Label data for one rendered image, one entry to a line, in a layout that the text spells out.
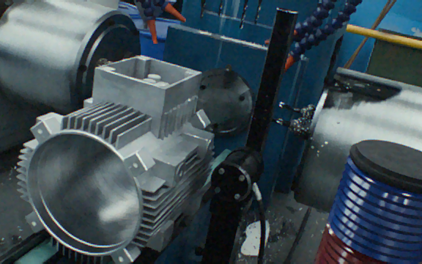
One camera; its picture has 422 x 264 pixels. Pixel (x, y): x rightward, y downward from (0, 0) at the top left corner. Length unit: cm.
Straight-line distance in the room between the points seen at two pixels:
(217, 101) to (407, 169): 75
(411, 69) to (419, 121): 412
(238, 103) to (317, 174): 30
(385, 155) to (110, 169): 53
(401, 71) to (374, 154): 459
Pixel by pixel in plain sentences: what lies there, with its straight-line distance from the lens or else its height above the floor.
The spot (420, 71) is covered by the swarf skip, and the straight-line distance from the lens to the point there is 487.
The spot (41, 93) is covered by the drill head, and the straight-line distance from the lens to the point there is 94.
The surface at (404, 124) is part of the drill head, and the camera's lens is 76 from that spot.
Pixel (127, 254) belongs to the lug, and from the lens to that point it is 58.
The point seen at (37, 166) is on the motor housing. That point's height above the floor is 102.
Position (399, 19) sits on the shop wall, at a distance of 590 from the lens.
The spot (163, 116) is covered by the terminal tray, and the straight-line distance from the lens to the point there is 59.
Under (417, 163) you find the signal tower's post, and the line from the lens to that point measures 30.
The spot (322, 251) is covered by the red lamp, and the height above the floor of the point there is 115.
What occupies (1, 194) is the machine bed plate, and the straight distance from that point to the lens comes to 100.
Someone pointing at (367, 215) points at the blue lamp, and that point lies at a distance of 28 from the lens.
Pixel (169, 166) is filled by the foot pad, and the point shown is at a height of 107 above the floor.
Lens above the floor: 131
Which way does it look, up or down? 21 degrees down
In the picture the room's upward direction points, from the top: 12 degrees clockwise
